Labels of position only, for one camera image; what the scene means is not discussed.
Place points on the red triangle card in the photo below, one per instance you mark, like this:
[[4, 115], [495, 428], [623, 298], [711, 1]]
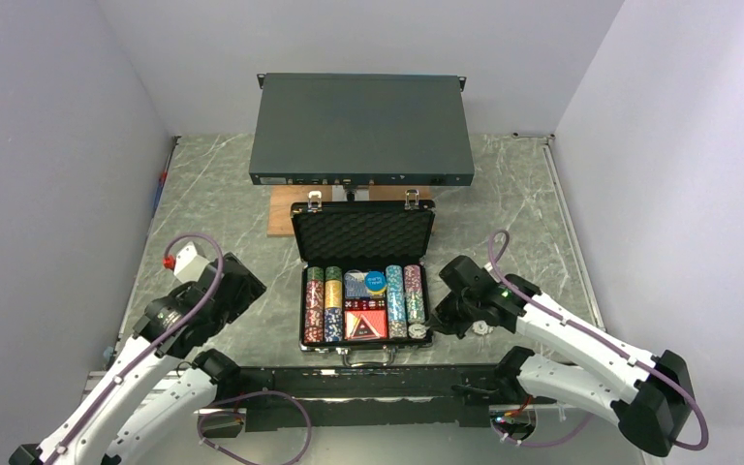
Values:
[[361, 329]]

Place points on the blue playing card deck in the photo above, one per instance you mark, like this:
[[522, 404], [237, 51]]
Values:
[[354, 285]]

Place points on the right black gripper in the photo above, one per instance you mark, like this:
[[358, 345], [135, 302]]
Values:
[[445, 322]]

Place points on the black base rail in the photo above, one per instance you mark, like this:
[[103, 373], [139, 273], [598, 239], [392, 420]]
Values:
[[262, 399]]

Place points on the dark rack-mount server unit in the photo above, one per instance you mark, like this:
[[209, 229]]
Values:
[[361, 130]]

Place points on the wooden board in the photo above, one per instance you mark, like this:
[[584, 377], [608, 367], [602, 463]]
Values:
[[283, 197]]

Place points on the green yellow blue chip column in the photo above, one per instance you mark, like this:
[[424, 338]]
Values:
[[333, 304]]

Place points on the red dice row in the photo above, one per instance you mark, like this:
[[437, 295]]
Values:
[[364, 304]]

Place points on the blue dealer button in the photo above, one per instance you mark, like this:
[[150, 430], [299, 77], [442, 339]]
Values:
[[375, 282]]

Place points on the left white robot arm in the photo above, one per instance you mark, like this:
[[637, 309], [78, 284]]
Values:
[[115, 423]]

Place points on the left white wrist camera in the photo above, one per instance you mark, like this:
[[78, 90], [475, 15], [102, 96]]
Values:
[[187, 263]]

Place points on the red green chip column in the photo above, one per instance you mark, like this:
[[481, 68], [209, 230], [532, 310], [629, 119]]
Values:
[[314, 301]]

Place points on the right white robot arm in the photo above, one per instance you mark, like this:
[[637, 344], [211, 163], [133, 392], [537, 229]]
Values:
[[648, 397]]

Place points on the light blue chip column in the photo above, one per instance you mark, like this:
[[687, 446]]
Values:
[[396, 309]]

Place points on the black poker chip case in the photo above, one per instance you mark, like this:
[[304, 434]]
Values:
[[363, 235]]

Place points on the white poker chip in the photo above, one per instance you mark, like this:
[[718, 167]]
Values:
[[481, 328], [417, 331]]

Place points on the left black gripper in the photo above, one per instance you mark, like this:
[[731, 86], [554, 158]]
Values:
[[251, 290]]

